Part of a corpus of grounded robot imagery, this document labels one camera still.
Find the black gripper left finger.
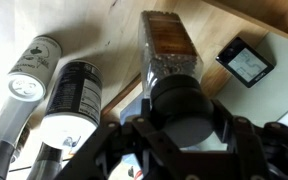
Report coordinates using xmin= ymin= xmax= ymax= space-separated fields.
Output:
xmin=54 ymin=117 xmax=184 ymax=180

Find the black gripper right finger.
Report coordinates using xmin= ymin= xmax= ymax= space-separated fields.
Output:
xmin=212 ymin=100 xmax=288 ymax=180

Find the black cap pepper bottle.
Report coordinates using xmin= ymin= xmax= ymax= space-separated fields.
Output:
xmin=138 ymin=11 xmax=213 ymax=147

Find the blue tissue box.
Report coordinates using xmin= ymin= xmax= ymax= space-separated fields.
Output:
xmin=120 ymin=95 xmax=143 ymax=125

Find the wooden spice tray box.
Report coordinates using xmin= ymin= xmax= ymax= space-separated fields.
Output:
xmin=203 ymin=0 xmax=288 ymax=38

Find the small black digital clock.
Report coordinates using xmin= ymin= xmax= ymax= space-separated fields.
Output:
xmin=216 ymin=36 xmax=274 ymax=88

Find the navy white salt canister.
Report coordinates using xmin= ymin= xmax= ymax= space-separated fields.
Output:
xmin=40 ymin=60 xmax=102 ymax=149

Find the pepper grinder steel top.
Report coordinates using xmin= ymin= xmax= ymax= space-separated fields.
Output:
xmin=26 ymin=143 xmax=62 ymax=180

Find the salt grinder steel top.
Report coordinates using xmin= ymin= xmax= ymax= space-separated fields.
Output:
xmin=0 ymin=96 xmax=40 ymax=180

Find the small white spice shaker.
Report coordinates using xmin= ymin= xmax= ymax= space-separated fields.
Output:
xmin=7 ymin=36 xmax=62 ymax=102

